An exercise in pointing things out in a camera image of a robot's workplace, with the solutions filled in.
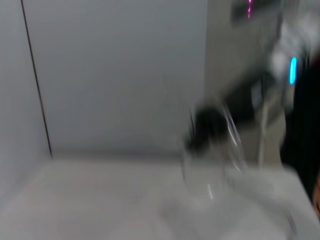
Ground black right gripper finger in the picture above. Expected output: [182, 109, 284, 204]
[184, 124, 227, 154]
[193, 104, 227, 126]

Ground clear white glasses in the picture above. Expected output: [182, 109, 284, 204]
[180, 99, 249, 209]

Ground black robot torso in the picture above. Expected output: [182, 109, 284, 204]
[279, 56, 320, 201]

